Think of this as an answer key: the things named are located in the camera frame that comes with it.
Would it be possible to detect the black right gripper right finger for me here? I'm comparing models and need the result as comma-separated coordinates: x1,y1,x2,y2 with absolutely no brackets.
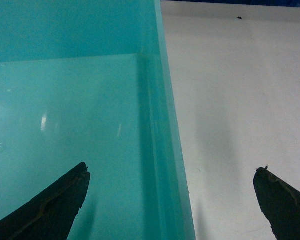
253,167,300,240

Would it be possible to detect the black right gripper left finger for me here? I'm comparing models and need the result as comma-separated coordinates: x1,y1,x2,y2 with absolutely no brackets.
0,162,91,240

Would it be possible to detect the light cyan plastic bin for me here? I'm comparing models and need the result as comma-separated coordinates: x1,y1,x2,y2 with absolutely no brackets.
0,0,196,240

